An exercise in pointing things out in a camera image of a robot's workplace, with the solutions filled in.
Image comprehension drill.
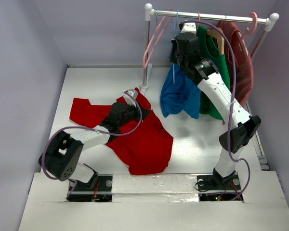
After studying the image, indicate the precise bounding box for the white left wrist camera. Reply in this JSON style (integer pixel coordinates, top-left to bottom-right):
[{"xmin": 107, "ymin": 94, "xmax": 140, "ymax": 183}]
[{"xmin": 123, "ymin": 89, "xmax": 138, "ymax": 107}]

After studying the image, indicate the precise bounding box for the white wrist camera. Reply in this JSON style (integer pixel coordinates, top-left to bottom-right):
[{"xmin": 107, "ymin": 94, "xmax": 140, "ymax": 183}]
[
  {"xmin": 123, "ymin": 89, "xmax": 138, "ymax": 107},
  {"xmin": 179, "ymin": 21, "xmax": 197, "ymax": 35}
]

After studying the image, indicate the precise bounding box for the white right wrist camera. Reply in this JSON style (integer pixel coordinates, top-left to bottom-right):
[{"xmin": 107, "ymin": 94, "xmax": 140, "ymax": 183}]
[{"xmin": 179, "ymin": 21, "xmax": 197, "ymax": 35}]

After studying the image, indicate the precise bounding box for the wooden hanger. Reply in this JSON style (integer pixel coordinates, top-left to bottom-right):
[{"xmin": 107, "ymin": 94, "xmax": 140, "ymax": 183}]
[{"xmin": 206, "ymin": 28, "xmax": 224, "ymax": 55}]

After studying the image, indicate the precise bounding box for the dusty red t-shirt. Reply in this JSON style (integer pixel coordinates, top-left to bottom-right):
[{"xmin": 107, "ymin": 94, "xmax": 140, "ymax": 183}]
[{"xmin": 216, "ymin": 21, "xmax": 254, "ymax": 107}]

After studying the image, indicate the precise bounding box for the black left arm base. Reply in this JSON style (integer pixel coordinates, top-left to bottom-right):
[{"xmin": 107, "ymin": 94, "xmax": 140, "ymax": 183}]
[{"xmin": 67, "ymin": 174, "xmax": 113, "ymax": 203}]

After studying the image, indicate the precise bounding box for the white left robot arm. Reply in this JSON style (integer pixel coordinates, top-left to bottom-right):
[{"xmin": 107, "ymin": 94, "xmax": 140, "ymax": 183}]
[{"xmin": 39, "ymin": 102, "xmax": 150, "ymax": 190}]

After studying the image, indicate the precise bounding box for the thick pink plastic hanger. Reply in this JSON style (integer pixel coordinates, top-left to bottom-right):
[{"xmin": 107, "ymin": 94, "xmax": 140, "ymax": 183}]
[{"xmin": 241, "ymin": 12, "xmax": 258, "ymax": 40}]

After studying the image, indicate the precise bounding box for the blue t-shirt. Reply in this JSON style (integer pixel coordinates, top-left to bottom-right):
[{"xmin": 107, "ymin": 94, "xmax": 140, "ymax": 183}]
[{"xmin": 160, "ymin": 63, "xmax": 200, "ymax": 119}]

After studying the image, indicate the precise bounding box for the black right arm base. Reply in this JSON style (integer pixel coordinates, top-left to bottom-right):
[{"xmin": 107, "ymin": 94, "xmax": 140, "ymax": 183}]
[{"xmin": 194, "ymin": 172, "xmax": 244, "ymax": 202}]

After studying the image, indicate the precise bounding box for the green t-shirt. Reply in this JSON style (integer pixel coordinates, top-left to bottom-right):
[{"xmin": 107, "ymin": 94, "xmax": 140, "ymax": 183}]
[{"xmin": 197, "ymin": 26, "xmax": 230, "ymax": 120}]

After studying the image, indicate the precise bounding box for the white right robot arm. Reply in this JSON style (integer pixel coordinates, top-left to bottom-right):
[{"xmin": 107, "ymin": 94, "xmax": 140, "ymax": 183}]
[{"xmin": 171, "ymin": 32, "xmax": 261, "ymax": 189}]

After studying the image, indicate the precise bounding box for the light blue wire hanger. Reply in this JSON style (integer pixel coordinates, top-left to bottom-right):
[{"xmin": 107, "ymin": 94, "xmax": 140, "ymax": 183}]
[{"xmin": 171, "ymin": 11, "xmax": 178, "ymax": 84}]

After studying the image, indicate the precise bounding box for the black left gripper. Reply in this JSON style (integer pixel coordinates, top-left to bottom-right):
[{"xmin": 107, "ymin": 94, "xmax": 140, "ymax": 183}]
[{"xmin": 118, "ymin": 100, "xmax": 150, "ymax": 128}]

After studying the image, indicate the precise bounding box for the white and chrome clothes rack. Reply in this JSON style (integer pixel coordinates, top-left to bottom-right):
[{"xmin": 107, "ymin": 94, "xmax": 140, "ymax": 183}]
[{"xmin": 140, "ymin": 3, "xmax": 280, "ymax": 95}]

